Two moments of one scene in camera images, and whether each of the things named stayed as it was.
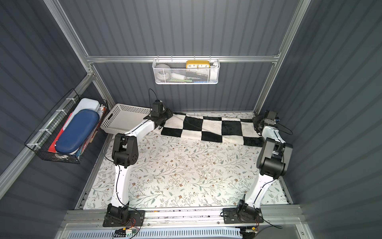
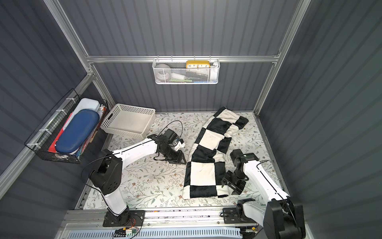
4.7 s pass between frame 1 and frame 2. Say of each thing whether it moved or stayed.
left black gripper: moved
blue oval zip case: stayed
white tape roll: stayed
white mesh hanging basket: stayed
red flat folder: stayed
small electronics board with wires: stayed
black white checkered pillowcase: moved
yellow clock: stayed
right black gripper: moved
